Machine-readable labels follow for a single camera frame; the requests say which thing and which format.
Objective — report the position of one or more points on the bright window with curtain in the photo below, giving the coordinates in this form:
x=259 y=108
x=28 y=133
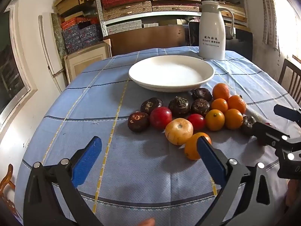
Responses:
x=268 y=16

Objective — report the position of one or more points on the green marbled panel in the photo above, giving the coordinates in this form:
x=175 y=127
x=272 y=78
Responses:
x=57 y=35

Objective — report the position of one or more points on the person's right forearm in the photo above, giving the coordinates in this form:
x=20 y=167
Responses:
x=294 y=197

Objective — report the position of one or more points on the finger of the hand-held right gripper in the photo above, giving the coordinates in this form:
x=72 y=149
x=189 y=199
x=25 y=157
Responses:
x=289 y=114
x=270 y=134

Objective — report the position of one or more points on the woven tan box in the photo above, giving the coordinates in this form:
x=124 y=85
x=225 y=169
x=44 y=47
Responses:
x=127 y=10

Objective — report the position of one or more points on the tan framed picture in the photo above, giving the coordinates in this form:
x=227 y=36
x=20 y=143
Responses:
x=84 y=56

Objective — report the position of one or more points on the blue checked tablecloth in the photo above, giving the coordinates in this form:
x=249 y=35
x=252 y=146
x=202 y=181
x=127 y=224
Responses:
x=141 y=169

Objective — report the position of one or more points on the dark wooden slatted chair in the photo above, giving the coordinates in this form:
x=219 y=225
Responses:
x=294 y=80

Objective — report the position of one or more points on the white thermos jug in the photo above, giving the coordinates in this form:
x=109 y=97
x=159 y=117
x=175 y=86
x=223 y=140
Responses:
x=211 y=28

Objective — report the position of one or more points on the person's left hand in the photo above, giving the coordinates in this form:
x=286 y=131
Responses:
x=147 y=222

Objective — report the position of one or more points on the brown wooden board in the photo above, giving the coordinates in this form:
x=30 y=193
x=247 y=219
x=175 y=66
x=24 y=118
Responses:
x=145 y=40

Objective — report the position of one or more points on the stack of blue patterned boxes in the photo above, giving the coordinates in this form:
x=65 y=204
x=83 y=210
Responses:
x=80 y=37

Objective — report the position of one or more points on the white metal shelf rack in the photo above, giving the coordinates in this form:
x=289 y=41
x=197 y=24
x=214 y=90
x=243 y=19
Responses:
x=98 y=9

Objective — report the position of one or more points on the small red tomato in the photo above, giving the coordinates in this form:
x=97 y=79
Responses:
x=196 y=122

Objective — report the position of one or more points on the orange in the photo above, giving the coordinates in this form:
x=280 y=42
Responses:
x=233 y=119
x=219 y=105
x=221 y=91
x=191 y=148
x=237 y=103
x=214 y=120

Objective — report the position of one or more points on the white ceramic plate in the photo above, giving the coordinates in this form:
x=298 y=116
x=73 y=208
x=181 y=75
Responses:
x=169 y=73

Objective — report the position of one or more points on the stack of wooden frames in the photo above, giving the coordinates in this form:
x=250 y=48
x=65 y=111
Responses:
x=235 y=11

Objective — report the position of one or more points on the white patterned boxes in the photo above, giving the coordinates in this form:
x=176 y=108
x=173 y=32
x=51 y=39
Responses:
x=124 y=27

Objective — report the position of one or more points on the stack of yellow wooden boxes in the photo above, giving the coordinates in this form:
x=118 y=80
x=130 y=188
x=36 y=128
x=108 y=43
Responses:
x=70 y=0

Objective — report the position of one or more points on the orange wooden chair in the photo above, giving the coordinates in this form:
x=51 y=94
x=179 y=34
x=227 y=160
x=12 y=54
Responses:
x=4 y=186

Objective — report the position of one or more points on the white canvas panel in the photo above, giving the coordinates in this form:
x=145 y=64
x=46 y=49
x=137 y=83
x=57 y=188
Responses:
x=50 y=49

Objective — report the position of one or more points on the yellow tomato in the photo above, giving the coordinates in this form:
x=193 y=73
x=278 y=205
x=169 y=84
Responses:
x=179 y=131

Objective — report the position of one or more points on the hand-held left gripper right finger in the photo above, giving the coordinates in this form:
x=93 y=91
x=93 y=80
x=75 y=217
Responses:
x=209 y=160

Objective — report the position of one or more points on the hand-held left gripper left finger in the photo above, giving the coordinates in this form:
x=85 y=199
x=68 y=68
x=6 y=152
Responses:
x=88 y=160

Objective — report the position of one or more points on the large red tomato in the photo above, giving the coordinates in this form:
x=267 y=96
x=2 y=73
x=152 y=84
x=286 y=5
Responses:
x=160 y=117

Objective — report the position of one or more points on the white framed window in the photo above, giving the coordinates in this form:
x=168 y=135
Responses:
x=9 y=80

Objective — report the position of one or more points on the dark brown water chestnut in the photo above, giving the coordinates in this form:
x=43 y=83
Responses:
x=150 y=104
x=179 y=106
x=200 y=107
x=202 y=94
x=138 y=121
x=247 y=125

